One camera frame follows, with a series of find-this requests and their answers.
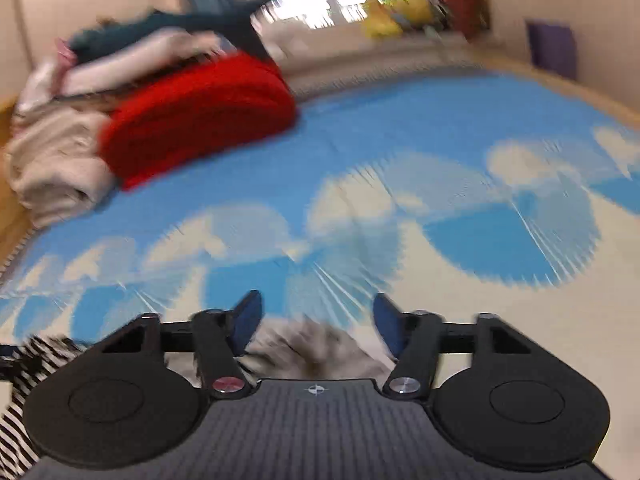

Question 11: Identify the beige folded cloth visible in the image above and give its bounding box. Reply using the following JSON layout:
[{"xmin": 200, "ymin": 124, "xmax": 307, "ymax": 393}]
[{"xmin": 4, "ymin": 104, "xmax": 122, "ymax": 227}]

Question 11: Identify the white pink cloth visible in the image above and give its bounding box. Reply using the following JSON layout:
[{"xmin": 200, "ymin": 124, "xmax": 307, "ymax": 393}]
[{"xmin": 19, "ymin": 26, "xmax": 237, "ymax": 107}]

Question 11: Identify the purple cushion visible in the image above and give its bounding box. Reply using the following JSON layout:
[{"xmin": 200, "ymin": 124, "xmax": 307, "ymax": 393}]
[{"xmin": 525, "ymin": 19, "xmax": 579, "ymax": 82}]

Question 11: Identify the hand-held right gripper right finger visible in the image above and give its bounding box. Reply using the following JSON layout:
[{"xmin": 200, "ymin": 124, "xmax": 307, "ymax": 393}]
[{"xmin": 373, "ymin": 292, "xmax": 545, "ymax": 400}]

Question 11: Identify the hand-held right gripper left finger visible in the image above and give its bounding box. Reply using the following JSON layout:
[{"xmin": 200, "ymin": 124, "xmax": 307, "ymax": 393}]
[{"xmin": 97, "ymin": 289, "xmax": 263, "ymax": 401}]

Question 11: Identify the red folded cloth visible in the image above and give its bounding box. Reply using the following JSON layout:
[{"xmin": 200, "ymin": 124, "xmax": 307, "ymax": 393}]
[{"xmin": 96, "ymin": 51, "xmax": 302, "ymax": 192}]

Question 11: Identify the white shirt with striped sleeves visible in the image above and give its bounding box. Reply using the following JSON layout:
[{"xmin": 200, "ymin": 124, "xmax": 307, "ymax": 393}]
[{"xmin": 0, "ymin": 319, "xmax": 397, "ymax": 479}]

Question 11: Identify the dark teal cloth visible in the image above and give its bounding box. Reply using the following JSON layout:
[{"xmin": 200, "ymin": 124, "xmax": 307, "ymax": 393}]
[{"xmin": 66, "ymin": 0, "xmax": 282, "ymax": 63}]

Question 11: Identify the blue cloud print blanket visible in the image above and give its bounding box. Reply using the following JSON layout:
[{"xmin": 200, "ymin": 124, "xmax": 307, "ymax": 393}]
[{"xmin": 0, "ymin": 60, "xmax": 640, "ymax": 362}]

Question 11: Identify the yellow plush toy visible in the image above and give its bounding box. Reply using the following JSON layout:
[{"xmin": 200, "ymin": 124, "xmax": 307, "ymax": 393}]
[{"xmin": 361, "ymin": 0, "xmax": 434, "ymax": 40}]

